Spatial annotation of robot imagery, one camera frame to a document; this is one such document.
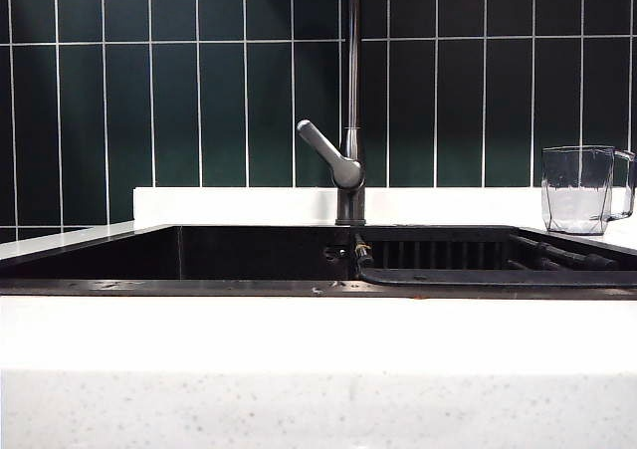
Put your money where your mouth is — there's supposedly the grey faucet lever handle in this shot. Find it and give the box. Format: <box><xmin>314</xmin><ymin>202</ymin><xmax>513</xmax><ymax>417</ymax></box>
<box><xmin>296</xmin><ymin>118</ymin><xmax>365</xmax><ymax>190</ymax></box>

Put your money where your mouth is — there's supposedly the black sink drain rack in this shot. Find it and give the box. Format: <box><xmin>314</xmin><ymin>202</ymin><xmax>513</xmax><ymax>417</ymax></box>
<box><xmin>351</xmin><ymin>230</ymin><xmax>637</xmax><ymax>288</ymax></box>

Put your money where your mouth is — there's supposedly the clear plastic pitcher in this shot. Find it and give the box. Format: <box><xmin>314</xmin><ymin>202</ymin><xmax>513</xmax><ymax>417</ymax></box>
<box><xmin>540</xmin><ymin>144</ymin><xmax>637</xmax><ymax>237</ymax></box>

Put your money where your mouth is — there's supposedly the dark metal gooseneck faucet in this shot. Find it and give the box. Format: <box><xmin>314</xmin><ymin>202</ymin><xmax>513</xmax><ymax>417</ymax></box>
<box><xmin>335</xmin><ymin>0</ymin><xmax>369</xmax><ymax>226</ymax></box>

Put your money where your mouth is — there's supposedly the black kitchen sink basin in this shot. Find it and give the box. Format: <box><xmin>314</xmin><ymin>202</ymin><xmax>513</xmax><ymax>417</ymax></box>
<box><xmin>0</xmin><ymin>224</ymin><xmax>637</xmax><ymax>301</ymax></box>

